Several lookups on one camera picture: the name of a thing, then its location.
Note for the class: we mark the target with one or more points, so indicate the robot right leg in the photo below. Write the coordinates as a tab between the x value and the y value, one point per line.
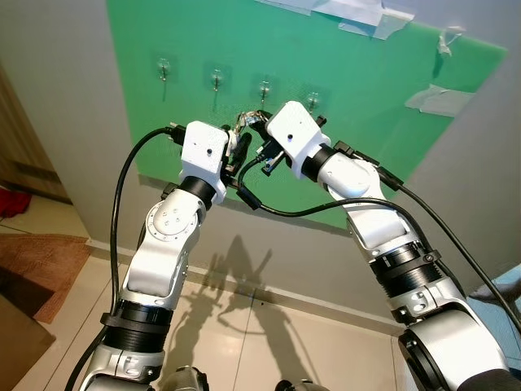
297	386

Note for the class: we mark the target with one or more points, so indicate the keys with white tag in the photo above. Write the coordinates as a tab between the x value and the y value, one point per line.
252	120

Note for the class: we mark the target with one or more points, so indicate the clear adhesive metal hook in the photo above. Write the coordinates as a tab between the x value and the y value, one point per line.
264	85
164	65
313	98
216	77

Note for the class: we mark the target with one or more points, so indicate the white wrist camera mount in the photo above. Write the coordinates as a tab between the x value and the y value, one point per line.
295	134
203	155

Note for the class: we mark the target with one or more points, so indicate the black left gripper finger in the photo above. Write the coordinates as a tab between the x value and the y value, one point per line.
242	151

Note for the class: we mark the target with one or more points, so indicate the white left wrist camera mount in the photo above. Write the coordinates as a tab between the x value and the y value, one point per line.
203	155

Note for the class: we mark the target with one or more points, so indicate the crumpled white tape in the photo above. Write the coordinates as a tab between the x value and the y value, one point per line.
446	41

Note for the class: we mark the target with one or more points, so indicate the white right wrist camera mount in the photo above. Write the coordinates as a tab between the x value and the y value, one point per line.
295	134

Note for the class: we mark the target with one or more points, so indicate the person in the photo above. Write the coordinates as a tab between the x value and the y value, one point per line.
496	290

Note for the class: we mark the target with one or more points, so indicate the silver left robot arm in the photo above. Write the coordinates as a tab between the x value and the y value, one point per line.
159	252

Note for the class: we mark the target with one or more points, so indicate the clear tape patch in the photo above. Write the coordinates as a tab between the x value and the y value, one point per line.
444	101

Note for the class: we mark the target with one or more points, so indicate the red cloth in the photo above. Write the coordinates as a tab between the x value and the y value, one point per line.
12	204

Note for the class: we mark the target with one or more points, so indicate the beige wood grain panel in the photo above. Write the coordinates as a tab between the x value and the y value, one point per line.
24	147

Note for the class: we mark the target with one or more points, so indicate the brown rug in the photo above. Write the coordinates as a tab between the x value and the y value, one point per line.
49	269

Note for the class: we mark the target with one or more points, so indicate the green wall board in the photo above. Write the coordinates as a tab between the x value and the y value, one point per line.
366	81

